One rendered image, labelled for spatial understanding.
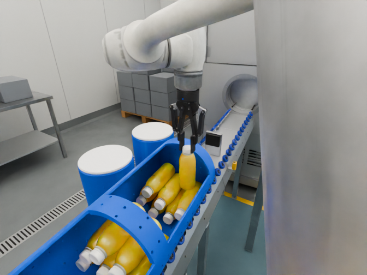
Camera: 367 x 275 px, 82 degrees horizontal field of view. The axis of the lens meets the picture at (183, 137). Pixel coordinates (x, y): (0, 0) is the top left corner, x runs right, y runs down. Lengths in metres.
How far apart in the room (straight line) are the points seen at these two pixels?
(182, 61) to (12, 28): 3.48
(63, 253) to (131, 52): 0.59
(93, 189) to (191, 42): 0.85
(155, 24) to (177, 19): 0.05
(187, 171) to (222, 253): 1.29
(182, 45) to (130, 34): 0.14
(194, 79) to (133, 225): 0.44
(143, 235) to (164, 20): 0.49
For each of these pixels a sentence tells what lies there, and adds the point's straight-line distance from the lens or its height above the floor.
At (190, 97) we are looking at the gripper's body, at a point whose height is 1.46.
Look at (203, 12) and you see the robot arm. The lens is 0.42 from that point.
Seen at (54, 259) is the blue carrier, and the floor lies 1.08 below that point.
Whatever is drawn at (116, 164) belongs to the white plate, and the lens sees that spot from 1.13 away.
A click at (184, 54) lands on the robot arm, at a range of 0.63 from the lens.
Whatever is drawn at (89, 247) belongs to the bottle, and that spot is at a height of 1.11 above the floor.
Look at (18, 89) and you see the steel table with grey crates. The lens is 3.16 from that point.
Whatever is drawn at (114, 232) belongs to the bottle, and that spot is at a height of 1.17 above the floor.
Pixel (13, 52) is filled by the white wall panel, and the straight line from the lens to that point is 3.95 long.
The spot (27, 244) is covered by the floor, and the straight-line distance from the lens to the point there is 2.44.
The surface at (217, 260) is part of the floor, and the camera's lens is 1.98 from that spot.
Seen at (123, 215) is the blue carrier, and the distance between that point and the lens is 0.59.
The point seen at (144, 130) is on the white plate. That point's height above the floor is 1.04.
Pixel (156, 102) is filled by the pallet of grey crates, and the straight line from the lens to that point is 3.88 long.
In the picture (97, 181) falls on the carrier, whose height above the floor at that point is 0.99.
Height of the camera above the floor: 1.65
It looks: 27 degrees down
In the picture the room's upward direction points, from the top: straight up
